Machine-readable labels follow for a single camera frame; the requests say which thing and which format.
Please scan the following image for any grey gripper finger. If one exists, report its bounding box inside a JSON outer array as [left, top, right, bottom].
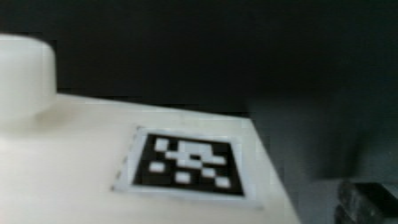
[[335, 181, 398, 224]]

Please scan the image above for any white front drawer tray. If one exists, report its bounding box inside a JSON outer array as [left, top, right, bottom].
[[0, 33, 301, 224]]

